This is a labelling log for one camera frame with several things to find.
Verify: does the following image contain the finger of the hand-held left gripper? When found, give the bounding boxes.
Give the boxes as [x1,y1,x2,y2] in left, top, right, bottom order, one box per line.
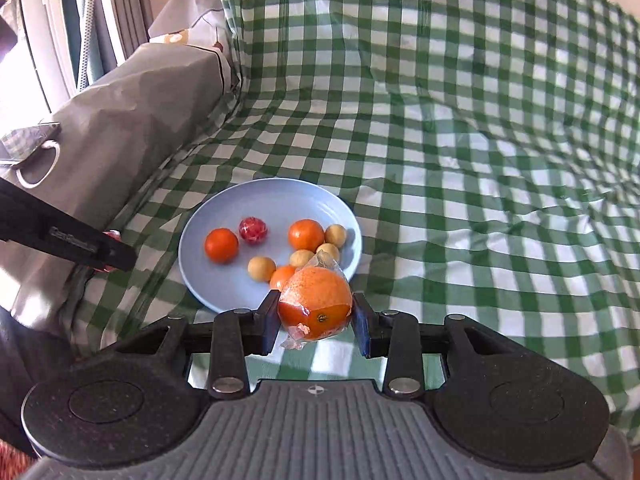
[47,216,137,272]

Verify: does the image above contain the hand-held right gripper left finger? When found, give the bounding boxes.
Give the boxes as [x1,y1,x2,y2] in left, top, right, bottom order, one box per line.
[120,290,281,401]

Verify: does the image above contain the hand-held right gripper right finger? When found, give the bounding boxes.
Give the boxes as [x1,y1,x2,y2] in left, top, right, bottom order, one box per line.
[351,292,506,401]

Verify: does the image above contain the red lychee fruit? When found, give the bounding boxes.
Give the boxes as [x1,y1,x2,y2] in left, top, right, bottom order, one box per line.
[95,230,123,274]
[239,217,269,245]

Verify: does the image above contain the small orange tangerine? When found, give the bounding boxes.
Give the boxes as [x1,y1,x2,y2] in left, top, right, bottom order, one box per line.
[269,265,298,291]

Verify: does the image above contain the plastic-wrapped orange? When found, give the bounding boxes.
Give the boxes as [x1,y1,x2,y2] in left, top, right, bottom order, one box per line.
[277,252,354,351]

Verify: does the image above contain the light blue plate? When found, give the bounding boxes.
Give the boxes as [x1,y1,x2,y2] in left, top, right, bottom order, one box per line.
[178,178,363,314]

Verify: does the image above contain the grey cloth cover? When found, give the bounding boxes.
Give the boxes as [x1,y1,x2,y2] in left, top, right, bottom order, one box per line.
[0,42,241,346]

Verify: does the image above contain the dotted grey pole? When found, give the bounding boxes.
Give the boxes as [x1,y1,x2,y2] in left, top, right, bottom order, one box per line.
[76,0,97,92]

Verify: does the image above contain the green checked cloth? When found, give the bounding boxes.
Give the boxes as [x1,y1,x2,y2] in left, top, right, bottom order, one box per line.
[70,0,640,446]

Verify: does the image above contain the grey curtain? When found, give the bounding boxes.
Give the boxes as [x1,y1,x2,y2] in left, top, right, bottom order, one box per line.
[97,0,154,65]

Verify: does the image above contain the pale printed sheet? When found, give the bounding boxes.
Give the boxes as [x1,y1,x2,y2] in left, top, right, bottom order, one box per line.
[148,0,240,93]

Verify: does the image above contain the checked bag with white ring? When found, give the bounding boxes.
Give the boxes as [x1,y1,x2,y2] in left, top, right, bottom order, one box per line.
[0,121,62,190]

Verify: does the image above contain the white window frame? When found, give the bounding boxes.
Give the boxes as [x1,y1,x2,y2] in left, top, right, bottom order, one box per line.
[15,0,126,111]

